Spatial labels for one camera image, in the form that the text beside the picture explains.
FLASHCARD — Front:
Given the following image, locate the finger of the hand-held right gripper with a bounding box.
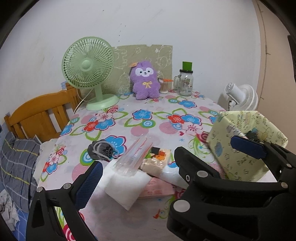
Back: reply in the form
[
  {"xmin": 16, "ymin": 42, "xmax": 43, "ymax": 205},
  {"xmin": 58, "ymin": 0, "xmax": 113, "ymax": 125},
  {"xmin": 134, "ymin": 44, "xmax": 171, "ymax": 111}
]
[
  {"xmin": 173, "ymin": 146, "xmax": 223, "ymax": 193},
  {"xmin": 230, "ymin": 136, "xmax": 296, "ymax": 186}
]

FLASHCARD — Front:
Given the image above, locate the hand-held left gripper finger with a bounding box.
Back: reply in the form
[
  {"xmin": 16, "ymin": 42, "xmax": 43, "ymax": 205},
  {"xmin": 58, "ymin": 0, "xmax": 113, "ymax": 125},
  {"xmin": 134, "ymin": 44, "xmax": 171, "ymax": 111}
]
[{"xmin": 26, "ymin": 160, "xmax": 104, "ymax": 241}]

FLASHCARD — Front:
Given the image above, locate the yellow-green patterned storage box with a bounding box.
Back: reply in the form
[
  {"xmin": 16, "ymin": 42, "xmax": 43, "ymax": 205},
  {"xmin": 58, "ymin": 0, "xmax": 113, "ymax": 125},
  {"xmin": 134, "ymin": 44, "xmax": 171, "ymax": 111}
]
[{"xmin": 206, "ymin": 110, "xmax": 288, "ymax": 181}]

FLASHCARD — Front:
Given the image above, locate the white plastic bag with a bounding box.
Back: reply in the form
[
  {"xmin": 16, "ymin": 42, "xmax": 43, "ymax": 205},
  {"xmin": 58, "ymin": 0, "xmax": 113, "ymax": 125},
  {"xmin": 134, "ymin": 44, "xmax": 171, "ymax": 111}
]
[{"xmin": 161, "ymin": 166, "xmax": 188, "ymax": 189}]

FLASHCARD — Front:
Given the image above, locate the snack packet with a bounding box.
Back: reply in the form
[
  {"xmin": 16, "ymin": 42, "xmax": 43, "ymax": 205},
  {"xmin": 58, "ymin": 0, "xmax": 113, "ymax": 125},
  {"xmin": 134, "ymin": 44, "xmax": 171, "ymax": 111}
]
[{"xmin": 141, "ymin": 147, "xmax": 172, "ymax": 178}]

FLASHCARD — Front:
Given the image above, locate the grey drawstring pouch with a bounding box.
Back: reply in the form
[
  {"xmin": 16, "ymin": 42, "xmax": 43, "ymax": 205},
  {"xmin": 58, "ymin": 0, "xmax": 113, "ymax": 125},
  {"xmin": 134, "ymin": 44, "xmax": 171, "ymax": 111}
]
[{"xmin": 87, "ymin": 138, "xmax": 119, "ymax": 162}]

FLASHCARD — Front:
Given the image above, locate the pink packet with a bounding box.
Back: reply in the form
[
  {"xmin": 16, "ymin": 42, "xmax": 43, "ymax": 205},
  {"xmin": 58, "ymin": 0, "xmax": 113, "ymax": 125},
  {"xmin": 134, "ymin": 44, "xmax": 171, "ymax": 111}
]
[{"xmin": 138, "ymin": 176, "xmax": 174, "ymax": 199}]

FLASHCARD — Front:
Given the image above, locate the clear plastic tube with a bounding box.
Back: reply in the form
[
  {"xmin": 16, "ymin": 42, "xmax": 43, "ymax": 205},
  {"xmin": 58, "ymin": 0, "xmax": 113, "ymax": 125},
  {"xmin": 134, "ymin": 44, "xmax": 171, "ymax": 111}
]
[{"xmin": 114, "ymin": 136, "xmax": 154, "ymax": 177}]

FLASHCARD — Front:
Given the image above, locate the dark item in storage box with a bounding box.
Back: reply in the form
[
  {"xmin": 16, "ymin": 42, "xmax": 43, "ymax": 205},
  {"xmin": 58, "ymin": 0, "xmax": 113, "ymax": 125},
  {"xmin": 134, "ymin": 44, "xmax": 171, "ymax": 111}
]
[{"xmin": 245, "ymin": 130, "xmax": 260, "ymax": 142}]

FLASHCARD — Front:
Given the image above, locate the white fan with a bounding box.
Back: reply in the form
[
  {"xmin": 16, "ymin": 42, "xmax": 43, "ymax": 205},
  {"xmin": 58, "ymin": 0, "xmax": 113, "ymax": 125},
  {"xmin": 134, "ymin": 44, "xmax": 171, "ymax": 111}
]
[{"xmin": 217, "ymin": 82, "xmax": 258, "ymax": 112}]

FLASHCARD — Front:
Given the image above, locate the white bedding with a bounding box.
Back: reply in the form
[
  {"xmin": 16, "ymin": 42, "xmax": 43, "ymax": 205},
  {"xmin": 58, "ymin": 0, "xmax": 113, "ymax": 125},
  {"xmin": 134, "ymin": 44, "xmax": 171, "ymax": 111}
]
[{"xmin": 32, "ymin": 138, "xmax": 61, "ymax": 186}]

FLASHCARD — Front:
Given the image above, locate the grey plaid pillow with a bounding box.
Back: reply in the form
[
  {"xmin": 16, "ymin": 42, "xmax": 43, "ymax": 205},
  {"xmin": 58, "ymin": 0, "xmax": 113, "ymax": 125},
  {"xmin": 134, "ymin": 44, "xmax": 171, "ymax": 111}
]
[{"xmin": 0, "ymin": 132, "xmax": 41, "ymax": 212}]

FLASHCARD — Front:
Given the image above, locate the small cup with orange lid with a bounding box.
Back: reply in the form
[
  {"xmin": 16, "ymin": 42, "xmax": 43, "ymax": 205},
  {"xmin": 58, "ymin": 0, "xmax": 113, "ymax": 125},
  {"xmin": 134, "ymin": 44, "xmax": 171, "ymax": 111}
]
[{"xmin": 159, "ymin": 78, "xmax": 174, "ymax": 94}]

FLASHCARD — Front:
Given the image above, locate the glass jar mug green lid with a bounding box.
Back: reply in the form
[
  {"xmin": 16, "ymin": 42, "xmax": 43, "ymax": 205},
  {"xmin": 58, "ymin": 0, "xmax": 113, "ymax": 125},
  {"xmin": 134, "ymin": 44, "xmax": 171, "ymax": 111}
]
[{"xmin": 173, "ymin": 61, "xmax": 194, "ymax": 97}]

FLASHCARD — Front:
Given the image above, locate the crumpled white cloth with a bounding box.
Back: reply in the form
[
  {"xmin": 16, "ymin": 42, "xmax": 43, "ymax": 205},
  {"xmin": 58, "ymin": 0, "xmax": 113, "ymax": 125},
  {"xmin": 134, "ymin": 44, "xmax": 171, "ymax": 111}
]
[{"xmin": 0, "ymin": 190, "xmax": 19, "ymax": 232}]

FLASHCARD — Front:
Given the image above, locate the purple plush toy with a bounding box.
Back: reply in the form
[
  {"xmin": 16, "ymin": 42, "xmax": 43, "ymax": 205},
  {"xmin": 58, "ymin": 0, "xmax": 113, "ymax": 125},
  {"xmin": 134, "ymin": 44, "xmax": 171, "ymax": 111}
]
[{"xmin": 129, "ymin": 60, "xmax": 163, "ymax": 100}]

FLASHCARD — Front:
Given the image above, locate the green desk fan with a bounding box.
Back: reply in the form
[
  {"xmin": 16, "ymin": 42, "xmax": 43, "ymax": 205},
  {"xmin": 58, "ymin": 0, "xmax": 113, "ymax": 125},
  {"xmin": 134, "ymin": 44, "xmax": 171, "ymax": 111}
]
[{"xmin": 61, "ymin": 36, "xmax": 120, "ymax": 111}]

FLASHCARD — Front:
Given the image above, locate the green patterned board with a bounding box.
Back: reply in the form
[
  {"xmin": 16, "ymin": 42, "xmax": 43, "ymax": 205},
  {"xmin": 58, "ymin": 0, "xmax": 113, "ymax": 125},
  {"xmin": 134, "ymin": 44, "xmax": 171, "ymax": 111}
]
[{"xmin": 113, "ymin": 44, "xmax": 173, "ymax": 95}]

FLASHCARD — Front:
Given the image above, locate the white fan cable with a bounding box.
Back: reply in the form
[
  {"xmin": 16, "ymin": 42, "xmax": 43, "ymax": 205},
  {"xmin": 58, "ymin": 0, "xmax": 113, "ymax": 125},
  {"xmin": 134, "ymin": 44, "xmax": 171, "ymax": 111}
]
[{"xmin": 73, "ymin": 89, "xmax": 93, "ymax": 114}]

